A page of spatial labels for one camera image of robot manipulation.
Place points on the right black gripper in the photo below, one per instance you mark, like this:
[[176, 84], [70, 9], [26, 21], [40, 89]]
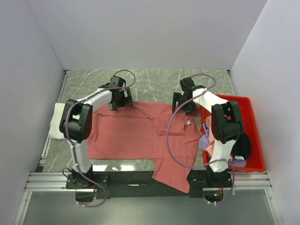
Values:
[[177, 97]]

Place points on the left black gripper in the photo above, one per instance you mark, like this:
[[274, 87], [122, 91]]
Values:
[[126, 101]]

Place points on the dark pink t shirt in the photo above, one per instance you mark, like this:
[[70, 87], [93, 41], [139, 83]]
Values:
[[146, 131]]

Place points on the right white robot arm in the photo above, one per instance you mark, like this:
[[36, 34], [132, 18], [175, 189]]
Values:
[[226, 121]]

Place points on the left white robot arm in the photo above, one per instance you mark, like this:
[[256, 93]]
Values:
[[76, 120]]

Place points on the lavender t shirt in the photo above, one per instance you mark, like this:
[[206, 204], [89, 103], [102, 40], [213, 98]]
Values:
[[204, 144]]

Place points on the light pink t shirt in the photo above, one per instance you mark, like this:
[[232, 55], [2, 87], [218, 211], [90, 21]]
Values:
[[210, 136]]

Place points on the folded white t shirt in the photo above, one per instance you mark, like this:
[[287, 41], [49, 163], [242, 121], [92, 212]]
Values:
[[54, 132]]

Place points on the red plastic bin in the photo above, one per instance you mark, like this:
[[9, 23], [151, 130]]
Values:
[[255, 163]]

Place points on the aluminium frame rail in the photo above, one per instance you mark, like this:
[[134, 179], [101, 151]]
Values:
[[54, 181]]

